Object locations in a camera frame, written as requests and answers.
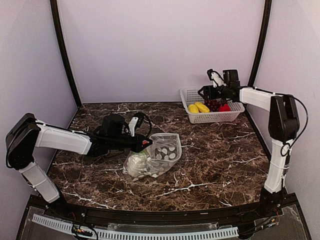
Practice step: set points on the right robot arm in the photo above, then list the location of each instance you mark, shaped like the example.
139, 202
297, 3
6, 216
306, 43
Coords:
283, 121

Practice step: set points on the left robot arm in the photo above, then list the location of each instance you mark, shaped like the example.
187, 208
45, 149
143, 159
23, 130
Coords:
114, 134

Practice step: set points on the white cable duct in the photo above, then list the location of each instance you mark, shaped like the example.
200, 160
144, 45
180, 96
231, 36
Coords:
114, 231

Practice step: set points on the yellow fake lemon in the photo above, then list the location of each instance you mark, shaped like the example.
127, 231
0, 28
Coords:
192, 108

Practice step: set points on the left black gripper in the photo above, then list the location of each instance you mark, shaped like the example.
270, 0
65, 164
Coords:
138, 146

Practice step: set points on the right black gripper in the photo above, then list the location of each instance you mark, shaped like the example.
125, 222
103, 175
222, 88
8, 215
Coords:
207, 89

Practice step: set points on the black frame post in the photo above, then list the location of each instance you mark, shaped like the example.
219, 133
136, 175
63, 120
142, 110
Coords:
261, 42
63, 52

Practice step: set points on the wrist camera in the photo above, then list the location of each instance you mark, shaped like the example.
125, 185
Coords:
136, 122
216, 78

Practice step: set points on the right black frame post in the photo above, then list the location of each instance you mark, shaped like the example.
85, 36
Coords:
261, 42

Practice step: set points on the yellow fake banana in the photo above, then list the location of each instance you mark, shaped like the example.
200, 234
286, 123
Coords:
202, 108

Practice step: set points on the polka dot zip bag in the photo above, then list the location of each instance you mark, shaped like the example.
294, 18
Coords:
165, 151

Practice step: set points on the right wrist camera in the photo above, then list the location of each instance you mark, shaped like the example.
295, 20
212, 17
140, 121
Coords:
216, 78

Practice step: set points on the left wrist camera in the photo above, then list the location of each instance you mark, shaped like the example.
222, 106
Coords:
136, 122

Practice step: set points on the white plastic basket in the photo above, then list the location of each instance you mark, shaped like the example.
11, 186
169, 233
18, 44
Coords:
189, 97

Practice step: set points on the left black frame post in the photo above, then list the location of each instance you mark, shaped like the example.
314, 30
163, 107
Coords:
63, 52

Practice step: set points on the red fake pepper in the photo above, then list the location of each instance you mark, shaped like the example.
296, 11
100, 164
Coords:
224, 108

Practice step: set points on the purple fake grapes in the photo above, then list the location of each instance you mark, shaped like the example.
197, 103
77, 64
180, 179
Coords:
213, 104

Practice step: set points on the white fake cauliflower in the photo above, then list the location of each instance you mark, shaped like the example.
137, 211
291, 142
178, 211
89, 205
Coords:
136, 164

